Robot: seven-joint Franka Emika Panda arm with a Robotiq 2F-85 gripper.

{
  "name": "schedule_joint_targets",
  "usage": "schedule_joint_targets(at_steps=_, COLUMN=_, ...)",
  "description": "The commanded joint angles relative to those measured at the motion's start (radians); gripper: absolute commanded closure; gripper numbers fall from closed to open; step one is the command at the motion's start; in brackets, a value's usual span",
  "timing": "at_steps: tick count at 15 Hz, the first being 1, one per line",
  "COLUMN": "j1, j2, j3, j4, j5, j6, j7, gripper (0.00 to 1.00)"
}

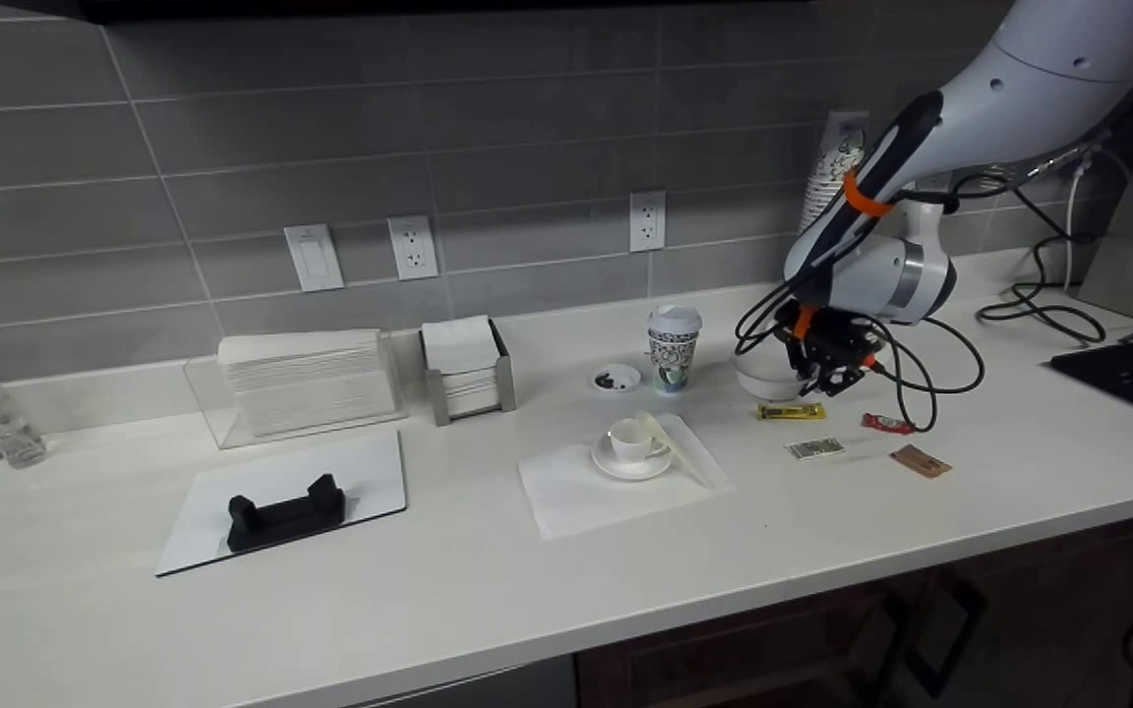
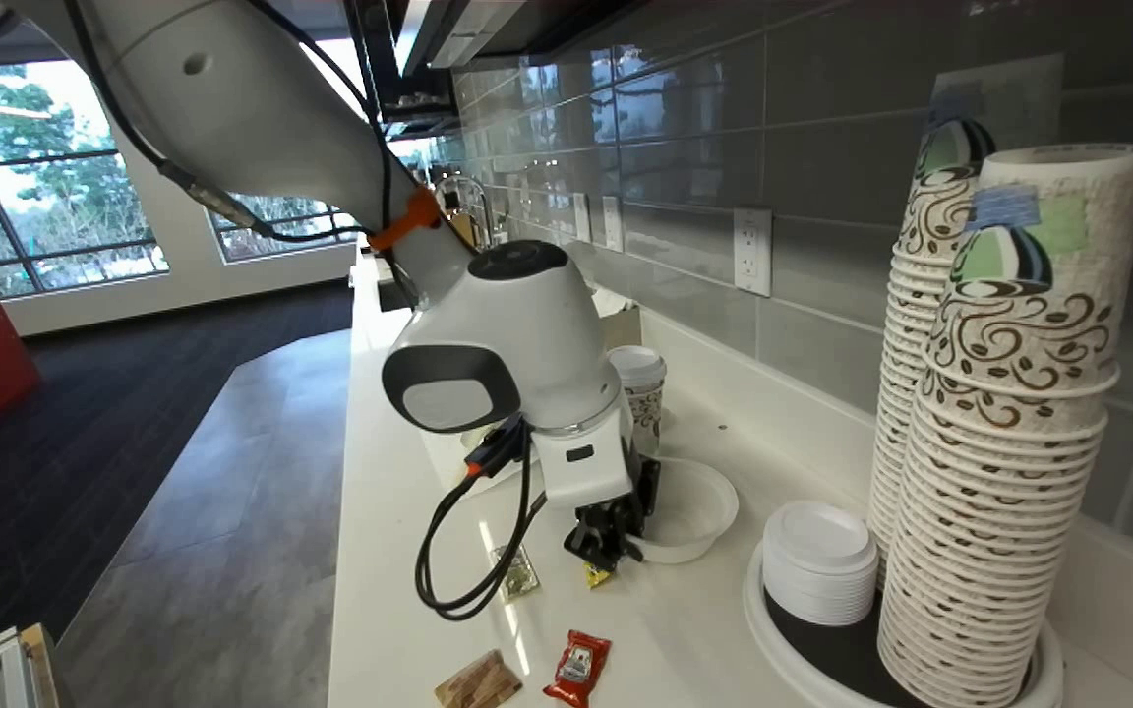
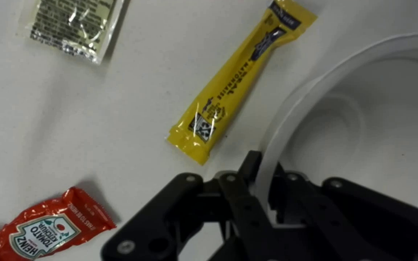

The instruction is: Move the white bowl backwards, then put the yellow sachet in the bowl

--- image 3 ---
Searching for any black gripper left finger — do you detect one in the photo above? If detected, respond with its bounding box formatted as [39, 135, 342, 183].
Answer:
[100, 150, 293, 261]

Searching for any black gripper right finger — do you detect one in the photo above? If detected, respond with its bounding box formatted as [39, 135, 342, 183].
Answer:
[267, 164, 418, 261]

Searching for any white bowl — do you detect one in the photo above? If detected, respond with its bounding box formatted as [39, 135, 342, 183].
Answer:
[252, 32, 418, 230]

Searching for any yellow sachet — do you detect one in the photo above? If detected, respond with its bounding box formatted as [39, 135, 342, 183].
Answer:
[165, 0, 319, 167]

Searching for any red ketchup sachet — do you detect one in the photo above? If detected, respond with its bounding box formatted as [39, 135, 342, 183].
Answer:
[0, 186, 117, 261]

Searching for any green clear sachet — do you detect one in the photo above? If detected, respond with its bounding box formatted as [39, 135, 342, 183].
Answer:
[23, 0, 129, 66]

